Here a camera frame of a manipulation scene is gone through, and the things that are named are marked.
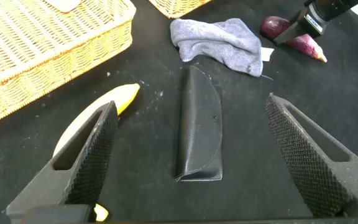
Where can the black tablecloth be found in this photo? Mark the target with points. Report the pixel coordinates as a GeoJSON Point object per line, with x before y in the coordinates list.
{"type": "Point", "coordinates": [141, 186]}

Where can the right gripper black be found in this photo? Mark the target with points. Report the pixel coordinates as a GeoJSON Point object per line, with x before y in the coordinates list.
{"type": "Point", "coordinates": [311, 20]}

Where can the black glasses case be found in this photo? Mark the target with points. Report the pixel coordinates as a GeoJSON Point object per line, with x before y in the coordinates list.
{"type": "Point", "coordinates": [200, 130]}

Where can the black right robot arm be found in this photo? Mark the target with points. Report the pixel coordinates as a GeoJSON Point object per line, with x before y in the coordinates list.
{"type": "Point", "coordinates": [334, 6]}

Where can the purple eggplant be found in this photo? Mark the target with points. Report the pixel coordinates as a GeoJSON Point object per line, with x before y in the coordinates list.
{"type": "Point", "coordinates": [309, 46]}

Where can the yellow banana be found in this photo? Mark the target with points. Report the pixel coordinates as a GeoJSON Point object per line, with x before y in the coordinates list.
{"type": "Point", "coordinates": [123, 95]}

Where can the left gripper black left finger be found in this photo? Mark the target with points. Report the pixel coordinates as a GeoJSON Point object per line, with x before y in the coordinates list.
{"type": "Point", "coordinates": [82, 174]}

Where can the grey cloth with white tag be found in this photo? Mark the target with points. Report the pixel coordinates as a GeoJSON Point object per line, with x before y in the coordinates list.
{"type": "Point", "coordinates": [216, 40]}

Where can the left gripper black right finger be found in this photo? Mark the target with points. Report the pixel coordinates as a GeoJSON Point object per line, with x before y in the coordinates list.
{"type": "Point", "coordinates": [322, 174]}

